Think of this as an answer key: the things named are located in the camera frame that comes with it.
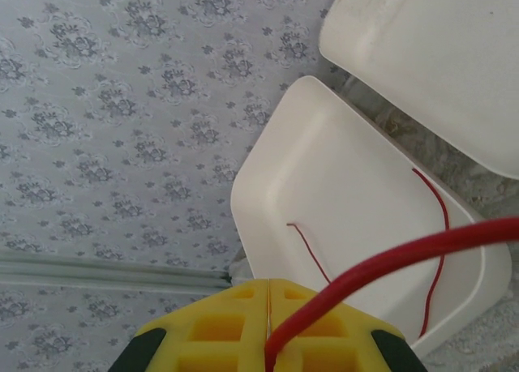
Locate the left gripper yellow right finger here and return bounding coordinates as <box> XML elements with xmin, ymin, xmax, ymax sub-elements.
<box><xmin>267</xmin><ymin>278</ymin><xmax>426</xmax><ymax>372</ymax></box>

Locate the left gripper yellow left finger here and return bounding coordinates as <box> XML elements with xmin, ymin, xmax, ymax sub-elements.
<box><xmin>107</xmin><ymin>278</ymin><xmax>271</xmax><ymax>372</ymax></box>

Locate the red cable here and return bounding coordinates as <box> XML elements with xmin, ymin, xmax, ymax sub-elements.
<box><xmin>411</xmin><ymin>168</ymin><xmax>451</xmax><ymax>339</ymax></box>
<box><xmin>286</xmin><ymin>222</ymin><xmax>332</xmax><ymax>284</ymax></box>
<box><xmin>263</xmin><ymin>216</ymin><xmax>519</xmax><ymax>367</ymax></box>

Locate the white plastic tray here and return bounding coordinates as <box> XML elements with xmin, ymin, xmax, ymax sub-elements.
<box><xmin>229</xmin><ymin>75</ymin><xmax>513</xmax><ymax>359</ymax></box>
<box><xmin>318</xmin><ymin>0</ymin><xmax>519</xmax><ymax>179</ymax></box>

